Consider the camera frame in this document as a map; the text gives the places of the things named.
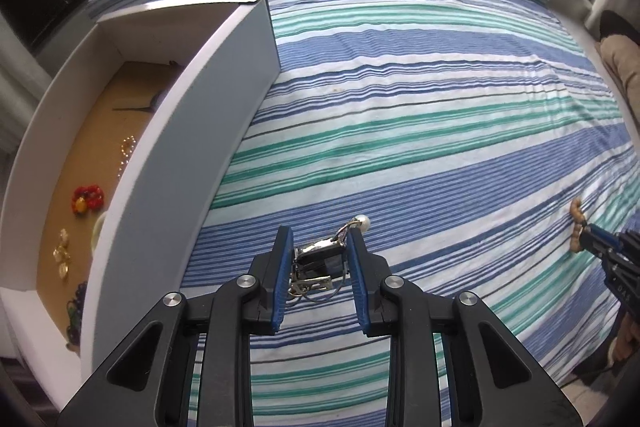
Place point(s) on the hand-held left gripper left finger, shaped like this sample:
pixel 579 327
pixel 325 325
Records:
pixel 281 287

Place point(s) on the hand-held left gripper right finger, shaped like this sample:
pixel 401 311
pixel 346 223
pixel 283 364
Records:
pixel 359 287

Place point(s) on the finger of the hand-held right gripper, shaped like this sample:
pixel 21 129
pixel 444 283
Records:
pixel 595 246
pixel 605 233

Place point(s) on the white cardboard box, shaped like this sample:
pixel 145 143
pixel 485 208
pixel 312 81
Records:
pixel 200 132

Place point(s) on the person's right hand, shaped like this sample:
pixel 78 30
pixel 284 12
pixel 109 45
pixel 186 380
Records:
pixel 620 342

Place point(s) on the person's leg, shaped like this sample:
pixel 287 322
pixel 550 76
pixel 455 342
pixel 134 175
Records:
pixel 625 72

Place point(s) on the striped bed sheet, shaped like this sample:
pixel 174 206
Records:
pixel 425 107

